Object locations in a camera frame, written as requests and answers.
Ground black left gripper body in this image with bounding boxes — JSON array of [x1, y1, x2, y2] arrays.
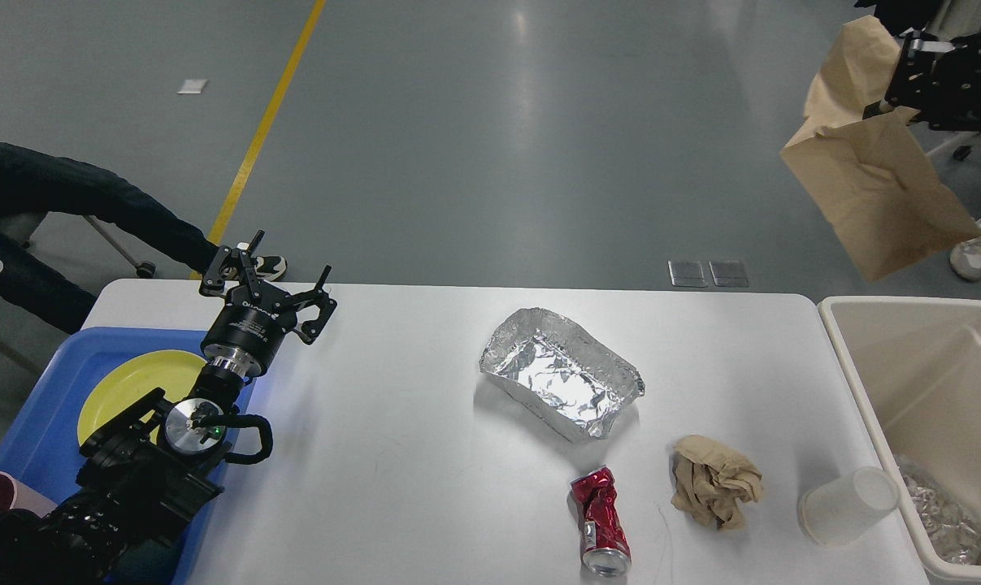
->
[[201, 284, 312, 378]]

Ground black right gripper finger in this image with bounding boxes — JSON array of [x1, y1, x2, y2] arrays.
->
[[862, 99, 921, 124]]

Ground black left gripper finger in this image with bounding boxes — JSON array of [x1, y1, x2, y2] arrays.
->
[[275, 265, 337, 345], [199, 230, 266, 301]]

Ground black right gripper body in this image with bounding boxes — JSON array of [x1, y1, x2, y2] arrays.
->
[[884, 32, 958, 127]]

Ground brown paper bag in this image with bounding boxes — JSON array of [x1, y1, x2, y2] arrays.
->
[[780, 16, 981, 281]]

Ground yellow plastic plate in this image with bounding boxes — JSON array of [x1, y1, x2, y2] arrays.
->
[[77, 349, 206, 445]]

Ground aluminium foil tray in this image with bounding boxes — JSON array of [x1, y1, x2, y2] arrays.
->
[[479, 307, 645, 444]]

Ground crushed red soda can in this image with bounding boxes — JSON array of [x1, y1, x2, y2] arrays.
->
[[571, 466, 632, 578]]

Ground white paper cup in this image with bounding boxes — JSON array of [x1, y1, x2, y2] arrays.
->
[[797, 466, 898, 547]]

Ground brown paper wad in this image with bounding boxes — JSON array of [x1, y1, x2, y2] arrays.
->
[[670, 435, 764, 531]]

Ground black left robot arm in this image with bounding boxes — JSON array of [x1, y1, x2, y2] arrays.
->
[[0, 231, 337, 584]]

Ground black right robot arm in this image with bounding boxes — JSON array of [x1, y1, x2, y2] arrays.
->
[[864, 29, 981, 131]]

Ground white office chair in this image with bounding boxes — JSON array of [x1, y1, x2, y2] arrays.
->
[[924, 1, 981, 163]]

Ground grey chair under person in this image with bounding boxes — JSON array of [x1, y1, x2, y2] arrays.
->
[[0, 213, 156, 279]]

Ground seated person in jeans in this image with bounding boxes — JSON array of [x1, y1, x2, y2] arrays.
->
[[0, 141, 288, 334]]

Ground metal floor plate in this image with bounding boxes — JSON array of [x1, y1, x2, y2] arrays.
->
[[667, 260, 708, 288], [708, 262, 750, 288]]

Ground beige plastic bin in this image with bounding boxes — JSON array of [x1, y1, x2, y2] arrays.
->
[[818, 297, 981, 583]]

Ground pink mug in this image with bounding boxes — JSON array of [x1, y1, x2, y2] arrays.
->
[[0, 471, 58, 516]]

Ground crumpled foil ball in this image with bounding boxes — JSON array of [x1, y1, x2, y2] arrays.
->
[[894, 454, 981, 566]]

